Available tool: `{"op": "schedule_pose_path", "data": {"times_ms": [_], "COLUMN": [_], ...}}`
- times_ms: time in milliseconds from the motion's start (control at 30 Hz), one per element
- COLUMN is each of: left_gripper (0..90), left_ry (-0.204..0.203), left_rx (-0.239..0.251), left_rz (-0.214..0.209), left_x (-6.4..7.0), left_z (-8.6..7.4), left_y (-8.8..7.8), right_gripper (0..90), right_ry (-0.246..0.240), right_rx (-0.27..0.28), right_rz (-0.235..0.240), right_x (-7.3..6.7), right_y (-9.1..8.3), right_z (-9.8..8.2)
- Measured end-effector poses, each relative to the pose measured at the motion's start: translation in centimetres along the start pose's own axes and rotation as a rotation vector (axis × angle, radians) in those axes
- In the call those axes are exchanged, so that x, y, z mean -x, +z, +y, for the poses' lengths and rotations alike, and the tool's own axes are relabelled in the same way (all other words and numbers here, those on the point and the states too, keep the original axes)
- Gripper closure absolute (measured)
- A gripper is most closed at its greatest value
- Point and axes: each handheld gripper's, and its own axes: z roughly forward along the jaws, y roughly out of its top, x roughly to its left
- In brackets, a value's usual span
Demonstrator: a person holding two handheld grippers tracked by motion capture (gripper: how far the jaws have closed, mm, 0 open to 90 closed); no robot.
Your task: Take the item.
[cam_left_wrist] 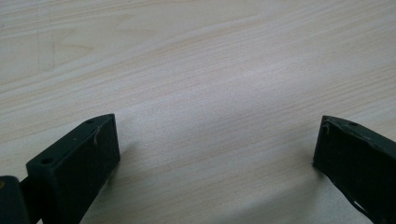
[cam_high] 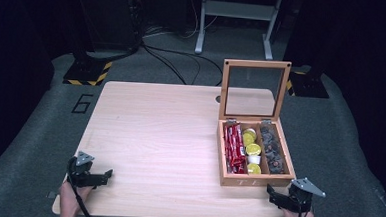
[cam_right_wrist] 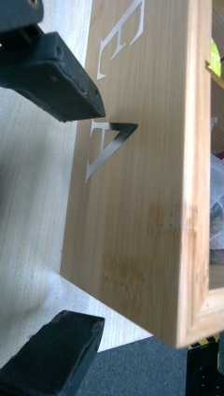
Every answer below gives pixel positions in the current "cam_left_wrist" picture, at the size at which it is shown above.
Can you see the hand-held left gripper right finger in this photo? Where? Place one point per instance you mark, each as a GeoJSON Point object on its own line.
{"type": "Point", "coordinates": [358, 161]}

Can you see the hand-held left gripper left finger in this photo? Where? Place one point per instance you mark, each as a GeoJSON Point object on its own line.
{"type": "Point", "coordinates": [74, 165]}

